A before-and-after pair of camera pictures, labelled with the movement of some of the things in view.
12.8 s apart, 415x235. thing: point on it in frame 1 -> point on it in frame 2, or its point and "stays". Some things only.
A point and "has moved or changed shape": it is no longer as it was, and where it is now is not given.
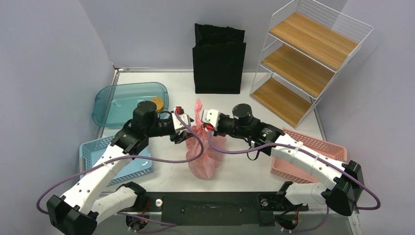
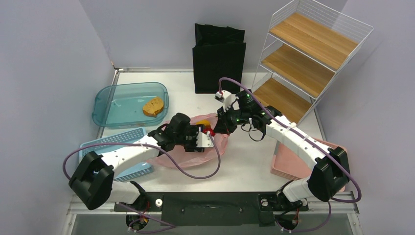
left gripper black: (179, 136) -> (193, 147)
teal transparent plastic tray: (114, 104) stays
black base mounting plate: (214, 209) stays
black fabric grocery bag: (219, 59) stays
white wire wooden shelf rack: (307, 43) stays
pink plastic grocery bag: (206, 166) has moved or changed shape
